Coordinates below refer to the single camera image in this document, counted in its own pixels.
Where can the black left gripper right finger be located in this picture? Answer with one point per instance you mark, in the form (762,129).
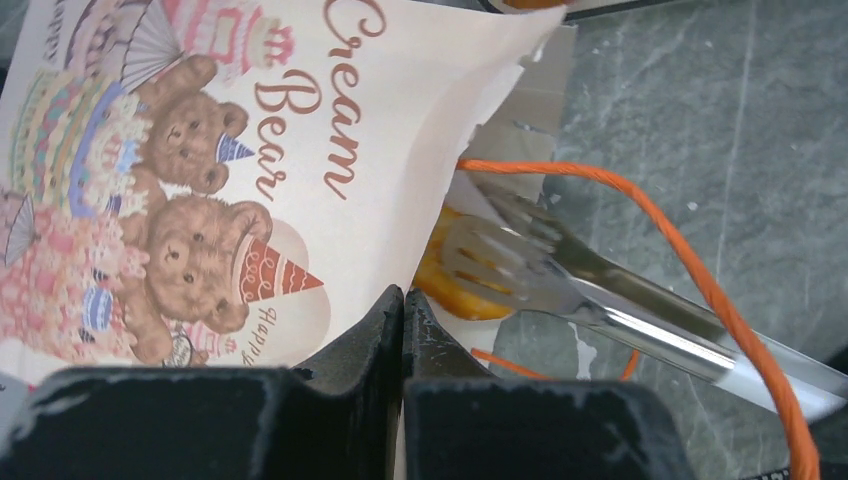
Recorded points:
(463,422)

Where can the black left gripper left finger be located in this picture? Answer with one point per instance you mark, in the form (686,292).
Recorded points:
(333,416)

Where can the fake long baguette bread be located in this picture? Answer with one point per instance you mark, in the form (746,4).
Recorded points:
(432,278)

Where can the metal kitchen tongs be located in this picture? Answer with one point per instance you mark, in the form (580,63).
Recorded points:
(512,252)

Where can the beige paper bag orange handles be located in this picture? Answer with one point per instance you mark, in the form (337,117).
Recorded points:
(342,120)

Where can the strawberry print tray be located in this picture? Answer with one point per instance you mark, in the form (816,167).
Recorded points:
(575,10)

